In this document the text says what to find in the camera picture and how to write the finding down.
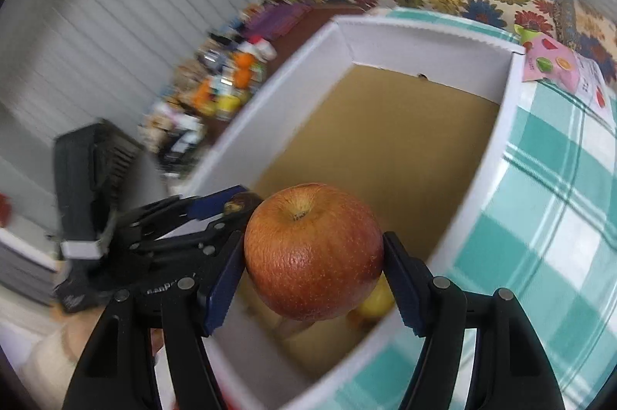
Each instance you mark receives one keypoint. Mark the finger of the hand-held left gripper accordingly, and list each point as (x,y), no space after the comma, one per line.
(207,205)
(193,241)

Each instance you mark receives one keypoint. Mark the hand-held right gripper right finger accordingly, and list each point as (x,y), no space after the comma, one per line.
(402,284)

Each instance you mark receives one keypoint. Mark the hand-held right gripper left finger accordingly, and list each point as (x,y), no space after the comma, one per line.
(224,284)

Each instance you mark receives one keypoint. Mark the yellow pear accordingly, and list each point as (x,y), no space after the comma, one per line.
(378,306)

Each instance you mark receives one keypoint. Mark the red apple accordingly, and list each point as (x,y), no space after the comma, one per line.
(313,255)

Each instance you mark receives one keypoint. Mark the white cardboard box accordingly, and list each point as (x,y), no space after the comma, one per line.
(409,125)

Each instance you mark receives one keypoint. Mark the person's left forearm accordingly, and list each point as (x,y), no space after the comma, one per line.
(53,357)

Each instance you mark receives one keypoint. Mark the black plastic crate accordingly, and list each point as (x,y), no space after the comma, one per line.
(91,178)

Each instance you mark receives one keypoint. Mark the pile of assorted small goods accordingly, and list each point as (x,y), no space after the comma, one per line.
(226,77)

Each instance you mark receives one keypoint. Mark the grey curtain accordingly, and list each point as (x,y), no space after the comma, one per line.
(120,29)

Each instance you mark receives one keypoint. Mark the pink snack packet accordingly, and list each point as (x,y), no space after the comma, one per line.
(549,60)

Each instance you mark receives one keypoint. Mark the white printed packet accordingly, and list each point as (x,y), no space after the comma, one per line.
(597,89)

